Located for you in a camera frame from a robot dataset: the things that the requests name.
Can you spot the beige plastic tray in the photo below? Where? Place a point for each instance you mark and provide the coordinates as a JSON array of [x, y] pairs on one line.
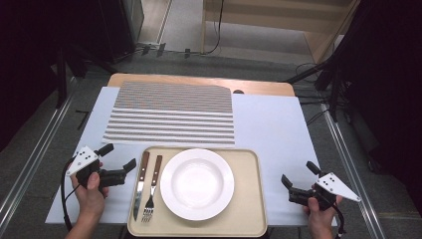
[[247, 199]]

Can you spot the white table cover sheet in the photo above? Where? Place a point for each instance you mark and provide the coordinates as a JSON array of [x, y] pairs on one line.
[[272, 132]]

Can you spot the black round table grommet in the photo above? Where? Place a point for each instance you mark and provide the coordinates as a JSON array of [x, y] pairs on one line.
[[238, 91]]

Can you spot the dark cabinet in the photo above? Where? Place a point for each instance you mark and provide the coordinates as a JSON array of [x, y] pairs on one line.
[[122, 26]]

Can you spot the light wooden shelf unit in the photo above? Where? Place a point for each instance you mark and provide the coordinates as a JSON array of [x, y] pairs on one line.
[[265, 15]]

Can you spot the person's left hand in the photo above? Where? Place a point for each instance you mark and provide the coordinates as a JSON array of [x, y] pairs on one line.
[[89, 202]]

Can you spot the black floor bracket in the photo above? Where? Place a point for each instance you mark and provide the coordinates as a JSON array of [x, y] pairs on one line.
[[83, 119]]

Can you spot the black metal stand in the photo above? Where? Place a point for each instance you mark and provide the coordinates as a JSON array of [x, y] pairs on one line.
[[61, 79], [333, 86]]

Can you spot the metal floor rail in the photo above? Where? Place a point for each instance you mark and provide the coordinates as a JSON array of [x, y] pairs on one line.
[[348, 166], [33, 159]]

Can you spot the white deep plate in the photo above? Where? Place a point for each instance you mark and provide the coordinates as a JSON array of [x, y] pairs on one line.
[[197, 184]]

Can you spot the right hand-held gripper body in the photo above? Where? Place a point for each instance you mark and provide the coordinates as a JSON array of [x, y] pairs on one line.
[[335, 186]]

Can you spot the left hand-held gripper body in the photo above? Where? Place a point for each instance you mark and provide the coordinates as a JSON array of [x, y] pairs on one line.
[[83, 161]]

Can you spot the person's right hand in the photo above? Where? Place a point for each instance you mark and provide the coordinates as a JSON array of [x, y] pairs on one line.
[[320, 220]]

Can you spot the striped grey white placemat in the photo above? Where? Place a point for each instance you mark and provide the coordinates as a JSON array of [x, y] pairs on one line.
[[172, 113]]

